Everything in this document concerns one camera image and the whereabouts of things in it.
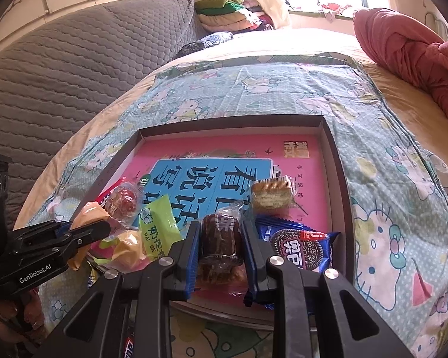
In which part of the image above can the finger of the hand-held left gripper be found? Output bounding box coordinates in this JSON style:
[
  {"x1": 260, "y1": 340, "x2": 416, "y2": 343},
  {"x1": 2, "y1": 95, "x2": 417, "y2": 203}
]
[
  {"x1": 10, "y1": 221, "x2": 74, "y2": 245},
  {"x1": 41, "y1": 221, "x2": 112, "y2": 265}
]

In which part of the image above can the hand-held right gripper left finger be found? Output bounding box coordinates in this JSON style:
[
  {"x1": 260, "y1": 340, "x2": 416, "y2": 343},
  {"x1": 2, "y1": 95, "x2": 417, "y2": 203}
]
[{"x1": 33, "y1": 221, "x2": 202, "y2": 358}]

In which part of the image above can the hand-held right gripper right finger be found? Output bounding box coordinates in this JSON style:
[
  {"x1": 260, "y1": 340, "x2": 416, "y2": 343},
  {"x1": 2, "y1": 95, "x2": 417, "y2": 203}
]
[{"x1": 240, "y1": 220, "x2": 415, "y2": 358}]

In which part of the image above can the yellow snack packet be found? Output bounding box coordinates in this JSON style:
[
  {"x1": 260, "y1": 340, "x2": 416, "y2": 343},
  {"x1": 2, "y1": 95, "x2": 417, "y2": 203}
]
[{"x1": 67, "y1": 201, "x2": 113, "y2": 271}]

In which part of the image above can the clear fried snack packet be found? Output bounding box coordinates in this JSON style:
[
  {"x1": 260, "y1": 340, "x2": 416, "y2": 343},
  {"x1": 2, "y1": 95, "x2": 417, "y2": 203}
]
[{"x1": 194, "y1": 263, "x2": 249, "y2": 296}]

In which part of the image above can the dark brown cake packet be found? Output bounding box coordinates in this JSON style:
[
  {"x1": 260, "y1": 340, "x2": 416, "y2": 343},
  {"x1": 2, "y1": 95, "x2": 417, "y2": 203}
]
[{"x1": 196, "y1": 209, "x2": 247, "y2": 269}]

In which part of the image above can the long red snack packet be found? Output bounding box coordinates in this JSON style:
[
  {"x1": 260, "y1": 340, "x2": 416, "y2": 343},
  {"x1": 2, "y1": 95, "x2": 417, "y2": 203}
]
[{"x1": 95, "y1": 190, "x2": 115, "y2": 210}]

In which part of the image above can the green snack packet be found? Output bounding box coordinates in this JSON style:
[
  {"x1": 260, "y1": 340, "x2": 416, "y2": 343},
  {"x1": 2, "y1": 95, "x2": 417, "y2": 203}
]
[{"x1": 139, "y1": 194, "x2": 183, "y2": 262}]

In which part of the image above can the blue cookie packet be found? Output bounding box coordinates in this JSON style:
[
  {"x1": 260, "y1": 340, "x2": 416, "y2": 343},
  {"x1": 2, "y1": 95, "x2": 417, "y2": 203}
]
[{"x1": 243, "y1": 216, "x2": 340, "y2": 310}]

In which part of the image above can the clear packet with red ball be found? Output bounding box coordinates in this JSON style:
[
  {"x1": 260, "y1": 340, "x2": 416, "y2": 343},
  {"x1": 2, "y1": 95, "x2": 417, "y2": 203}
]
[{"x1": 105, "y1": 181, "x2": 144, "y2": 228}]

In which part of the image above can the small square cake packet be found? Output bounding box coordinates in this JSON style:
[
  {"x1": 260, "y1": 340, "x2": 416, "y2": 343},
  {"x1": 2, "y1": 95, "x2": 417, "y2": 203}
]
[{"x1": 248, "y1": 177, "x2": 299, "y2": 211}]

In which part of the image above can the pink-bottomed cardboard box tray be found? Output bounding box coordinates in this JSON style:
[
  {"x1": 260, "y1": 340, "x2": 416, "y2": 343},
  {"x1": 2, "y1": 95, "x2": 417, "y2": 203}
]
[{"x1": 71, "y1": 115, "x2": 355, "y2": 331}]

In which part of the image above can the person's left hand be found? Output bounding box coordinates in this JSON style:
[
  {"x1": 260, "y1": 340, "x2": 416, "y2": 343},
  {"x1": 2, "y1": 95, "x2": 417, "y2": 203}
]
[{"x1": 0, "y1": 287, "x2": 47, "y2": 334}]

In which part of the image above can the yellow bun pink-green packet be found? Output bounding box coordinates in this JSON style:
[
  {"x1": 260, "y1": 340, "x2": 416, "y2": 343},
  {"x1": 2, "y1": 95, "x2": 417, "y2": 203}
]
[{"x1": 97, "y1": 229, "x2": 152, "y2": 275}]

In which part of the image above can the pink and blue book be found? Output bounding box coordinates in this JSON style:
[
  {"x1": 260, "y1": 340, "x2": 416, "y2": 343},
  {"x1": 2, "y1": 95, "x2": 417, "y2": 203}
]
[{"x1": 97, "y1": 134, "x2": 335, "y2": 306}]

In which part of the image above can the grey quilted headboard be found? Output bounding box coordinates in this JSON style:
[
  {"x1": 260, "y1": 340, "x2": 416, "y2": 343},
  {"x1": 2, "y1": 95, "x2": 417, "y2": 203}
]
[{"x1": 0, "y1": 0, "x2": 206, "y2": 232}]

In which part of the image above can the cartoon cat printed blanket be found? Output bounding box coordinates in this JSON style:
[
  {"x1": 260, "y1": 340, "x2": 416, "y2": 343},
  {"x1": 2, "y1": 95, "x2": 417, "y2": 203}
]
[{"x1": 26, "y1": 54, "x2": 448, "y2": 358}]

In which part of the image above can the dark patterned cloth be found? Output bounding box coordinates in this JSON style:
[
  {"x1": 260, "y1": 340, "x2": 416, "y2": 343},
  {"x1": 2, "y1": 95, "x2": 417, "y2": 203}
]
[{"x1": 174, "y1": 32, "x2": 234, "y2": 60}]

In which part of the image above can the beige bed sheet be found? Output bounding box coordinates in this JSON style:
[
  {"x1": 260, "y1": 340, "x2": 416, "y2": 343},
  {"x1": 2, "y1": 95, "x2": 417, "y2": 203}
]
[{"x1": 15, "y1": 28, "x2": 448, "y2": 217}]

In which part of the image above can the peach folded blanket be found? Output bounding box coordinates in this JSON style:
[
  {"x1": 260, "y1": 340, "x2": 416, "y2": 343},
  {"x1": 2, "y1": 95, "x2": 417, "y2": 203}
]
[{"x1": 198, "y1": 9, "x2": 263, "y2": 33}]

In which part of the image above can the pink quilt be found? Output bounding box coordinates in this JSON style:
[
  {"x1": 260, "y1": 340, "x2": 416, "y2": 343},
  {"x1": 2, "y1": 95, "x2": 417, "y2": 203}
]
[{"x1": 353, "y1": 7, "x2": 448, "y2": 137}]

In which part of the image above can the green folded cloth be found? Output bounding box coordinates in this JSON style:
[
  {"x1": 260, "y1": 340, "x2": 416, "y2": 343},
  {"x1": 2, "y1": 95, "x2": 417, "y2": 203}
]
[{"x1": 195, "y1": 0, "x2": 248, "y2": 14}]

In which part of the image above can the red cloth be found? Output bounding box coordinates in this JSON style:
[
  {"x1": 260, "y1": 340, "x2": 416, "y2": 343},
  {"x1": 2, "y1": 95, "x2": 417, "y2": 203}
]
[{"x1": 321, "y1": 3, "x2": 354, "y2": 20}]

